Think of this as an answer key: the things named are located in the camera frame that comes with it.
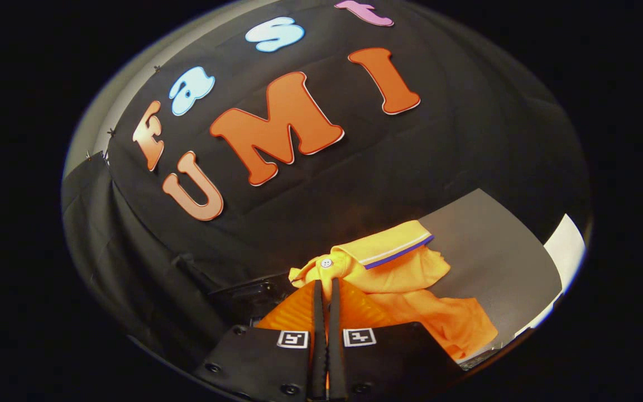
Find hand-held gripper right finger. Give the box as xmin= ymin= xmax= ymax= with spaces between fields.
xmin=328 ymin=277 xmax=464 ymax=402

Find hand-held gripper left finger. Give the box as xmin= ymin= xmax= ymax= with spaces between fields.
xmin=193 ymin=279 xmax=328 ymax=402

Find grey top-load washing machine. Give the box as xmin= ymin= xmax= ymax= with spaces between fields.
xmin=208 ymin=274 xmax=295 ymax=327

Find yellow polo shirt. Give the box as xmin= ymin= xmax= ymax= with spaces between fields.
xmin=289 ymin=220 xmax=498 ymax=361

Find black backdrop cloth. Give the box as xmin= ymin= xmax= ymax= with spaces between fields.
xmin=62 ymin=0 xmax=593 ymax=363

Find row of black cloth clips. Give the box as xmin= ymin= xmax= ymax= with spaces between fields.
xmin=84 ymin=65 xmax=161 ymax=162

